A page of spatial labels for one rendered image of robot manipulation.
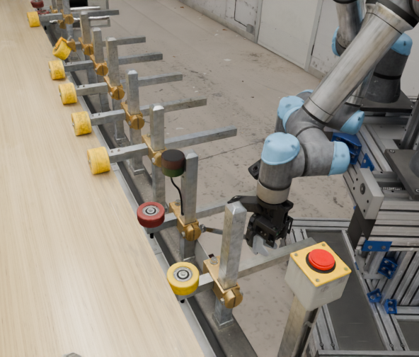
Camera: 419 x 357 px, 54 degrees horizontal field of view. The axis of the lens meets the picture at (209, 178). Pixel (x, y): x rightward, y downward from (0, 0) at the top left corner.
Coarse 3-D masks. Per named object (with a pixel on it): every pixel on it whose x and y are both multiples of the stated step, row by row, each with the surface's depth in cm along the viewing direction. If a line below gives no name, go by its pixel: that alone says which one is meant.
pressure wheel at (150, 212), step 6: (144, 204) 122; (150, 204) 122; (156, 204) 122; (138, 210) 119; (144, 210) 120; (150, 210) 119; (156, 210) 120; (162, 210) 120; (138, 216) 118; (144, 216) 118; (150, 216) 118; (156, 216) 118; (162, 216) 119; (144, 222) 118; (150, 222) 117; (156, 222) 118; (162, 222) 120; (150, 234) 125
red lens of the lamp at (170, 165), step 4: (184, 156) 107; (164, 160) 105; (180, 160) 105; (184, 160) 107; (164, 164) 105; (168, 164) 105; (172, 164) 105; (176, 164) 105; (180, 164) 106; (168, 168) 105; (172, 168) 105; (176, 168) 106
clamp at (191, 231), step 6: (174, 204) 128; (174, 210) 125; (180, 222) 122; (192, 222) 122; (198, 222) 122; (180, 228) 123; (186, 228) 121; (192, 228) 120; (198, 228) 121; (186, 234) 120; (192, 234) 121; (198, 234) 122; (192, 240) 122
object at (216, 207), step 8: (248, 192) 136; (216, 200) 132; (224, 200) 132; (200, 208) 128; (208, 208) 129; (216, 208) 130; (224, 208) 131; (168, 216) 125; (200, 216) 128; (168, 224) 124; (176, 224) 126; (152, 232) 123
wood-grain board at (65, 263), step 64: (0, 0) 276; (0, 64) 195; (0, 128) 151; (64, 128) 153; (0, 192) 123; (64, 192) 125; (0, 256) 104; (64, 256) 105; (128, 256) 106; (0, 320) 90; (64, 320) 91; (128, 320) 92
